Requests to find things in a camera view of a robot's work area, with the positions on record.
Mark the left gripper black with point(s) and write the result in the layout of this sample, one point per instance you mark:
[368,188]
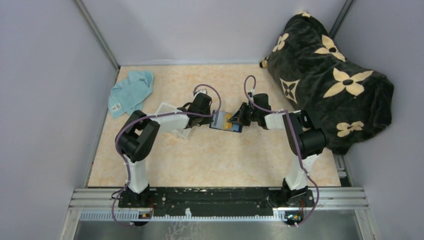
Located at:
[207,121]

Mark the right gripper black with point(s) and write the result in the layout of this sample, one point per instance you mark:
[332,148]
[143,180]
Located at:
[239,116]

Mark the gold VIP card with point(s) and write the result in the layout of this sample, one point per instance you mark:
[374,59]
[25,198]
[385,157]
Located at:
[226,123]

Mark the navy blue card holder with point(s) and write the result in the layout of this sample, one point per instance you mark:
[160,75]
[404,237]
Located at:
[220,121]

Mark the white plastic card tray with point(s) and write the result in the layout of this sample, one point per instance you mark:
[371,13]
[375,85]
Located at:
[170,122]

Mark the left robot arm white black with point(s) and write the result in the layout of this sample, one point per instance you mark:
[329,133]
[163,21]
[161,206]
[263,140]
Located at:
[135,140]

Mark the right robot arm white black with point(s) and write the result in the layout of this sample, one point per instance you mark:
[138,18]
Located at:
[305,135]

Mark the light blue towel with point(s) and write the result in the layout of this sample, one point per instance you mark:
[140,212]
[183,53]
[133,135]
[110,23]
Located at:
[128,95]

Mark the black floral blanket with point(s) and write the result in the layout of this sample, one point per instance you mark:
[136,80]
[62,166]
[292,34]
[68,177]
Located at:
[352,102]

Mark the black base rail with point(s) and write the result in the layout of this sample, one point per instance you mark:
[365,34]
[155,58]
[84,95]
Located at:
[215,202]

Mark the aluminium frame rail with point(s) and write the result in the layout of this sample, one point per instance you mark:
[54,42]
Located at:
[102,204]

